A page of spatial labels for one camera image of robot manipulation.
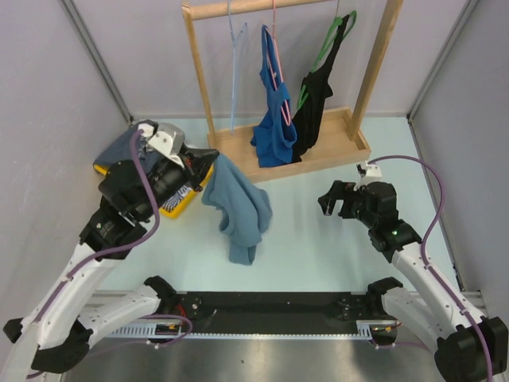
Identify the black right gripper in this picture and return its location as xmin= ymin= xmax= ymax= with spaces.
xmin=317 ymin=181 xmax=378 ymax=229

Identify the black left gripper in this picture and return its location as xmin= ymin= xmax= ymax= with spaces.
xmin=136 ymin=145 xmax=220 ymax=220

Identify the grey-blue tank top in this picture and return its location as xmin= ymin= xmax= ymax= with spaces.
xmin=202 ymin=154 xmax=273 ymax=266

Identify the light blue wire hanger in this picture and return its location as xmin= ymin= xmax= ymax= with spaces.
xmin=227 ymin=1 xmax=248 ymax=134

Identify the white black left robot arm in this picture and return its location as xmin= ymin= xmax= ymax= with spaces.
xmin=1 ymin=147 xmax=219 ymax=381

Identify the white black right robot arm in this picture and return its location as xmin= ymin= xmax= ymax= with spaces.
xmin=317 ymin=181 xmax=508 ymax=381

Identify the black tank top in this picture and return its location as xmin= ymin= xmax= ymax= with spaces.
xmin=289 ymin=14 xmax=353 ymax=163

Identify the royal blue tank top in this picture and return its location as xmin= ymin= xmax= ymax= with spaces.
xmin=250 ymin=24 xmax=299 ymax=169

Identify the green plastic hanger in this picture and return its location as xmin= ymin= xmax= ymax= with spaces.
xmin=297 ymin=3 xmax=358 ymax=111

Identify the wooden clothes rack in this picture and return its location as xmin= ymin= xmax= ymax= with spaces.
xmin=181 ymin=0 xmax=373 ymax=184

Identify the blue white striped garment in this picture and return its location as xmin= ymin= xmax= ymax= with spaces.
xmin=162 ymin=185 xmax=194 ymax=212

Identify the yellow plastic tray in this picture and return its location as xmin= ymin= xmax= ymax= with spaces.
xmin=93 ymin=164 xmax=198 ymax=219

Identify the dark blue printed shirt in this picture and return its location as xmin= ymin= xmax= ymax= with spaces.
xmin=93 ymin=126 xmax=161 ymax=174

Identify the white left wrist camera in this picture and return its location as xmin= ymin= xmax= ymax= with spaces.
xmin=138 ymin=122 xmax=185 ymax=158

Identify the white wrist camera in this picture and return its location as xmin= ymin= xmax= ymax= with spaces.
xmin=354 ymin=161 xmax=382 ymax=190
xmin=138 ymin=122 xmax=185 ymax=158

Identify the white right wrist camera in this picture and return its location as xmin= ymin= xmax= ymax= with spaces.
xmin=354 ymin=161 xmax=382 ymax=190

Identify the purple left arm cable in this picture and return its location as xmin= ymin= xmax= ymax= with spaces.
xmin=23 ymin=127 xmax=162 ymax=379

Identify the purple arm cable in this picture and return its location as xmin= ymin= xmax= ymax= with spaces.
xmin=367 ymin=154 xmax=496 ymax=382
xmin=23 ymin=127 xmax=162 ymax=379

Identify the pink wire hanger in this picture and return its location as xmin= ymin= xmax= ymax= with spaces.
xmin=260 ymin=1 xmax=292 ymax=128

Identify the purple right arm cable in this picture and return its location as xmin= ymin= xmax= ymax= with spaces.
xmin=367 ymin=154 xmax=496 ymax=382

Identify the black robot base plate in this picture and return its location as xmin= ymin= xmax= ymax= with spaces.
xmin=163 ymin=291 xmax=401 ymax=345

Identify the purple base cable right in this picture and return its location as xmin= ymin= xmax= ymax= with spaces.
xmin=371 ymin=325 xmax=437 ymax=353

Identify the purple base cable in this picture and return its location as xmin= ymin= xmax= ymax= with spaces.
xmin=85 ymin=312 xmax=195 ymax=359
xmin=371 ymin=325 xmax=437 ymax=353

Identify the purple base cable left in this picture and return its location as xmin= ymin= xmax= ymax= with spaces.
xmin=85 ymin=312 xmax=195 ymax=359

